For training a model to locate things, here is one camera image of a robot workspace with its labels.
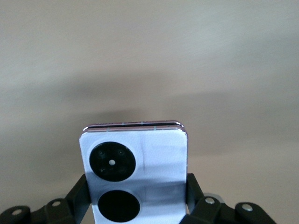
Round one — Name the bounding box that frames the lilac flip phone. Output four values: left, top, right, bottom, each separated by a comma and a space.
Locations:
78, 120, 189, 224

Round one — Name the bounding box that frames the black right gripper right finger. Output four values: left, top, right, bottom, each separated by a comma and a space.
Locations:
184, 172, 278, 224

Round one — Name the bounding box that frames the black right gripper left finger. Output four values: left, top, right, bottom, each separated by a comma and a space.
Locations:
0, 174, 92, 224

